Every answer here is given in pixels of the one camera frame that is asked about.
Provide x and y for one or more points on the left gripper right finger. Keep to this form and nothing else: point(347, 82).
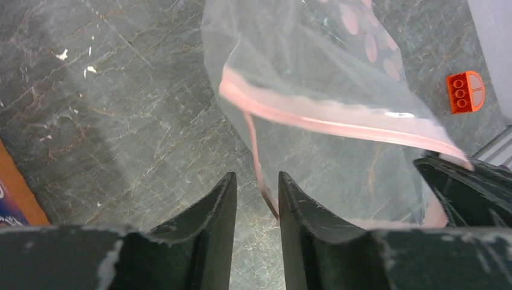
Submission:
point(323, 251)

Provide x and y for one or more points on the clear polka dot zip bag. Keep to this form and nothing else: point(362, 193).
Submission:
point(317, 89)

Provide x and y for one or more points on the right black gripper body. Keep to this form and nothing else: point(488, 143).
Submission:
point(478, 198)

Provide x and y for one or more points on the orange plastic basket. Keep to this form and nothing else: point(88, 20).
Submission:
point(19, 206)

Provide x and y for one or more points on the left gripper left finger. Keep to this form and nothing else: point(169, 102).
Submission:
point(190, 251)

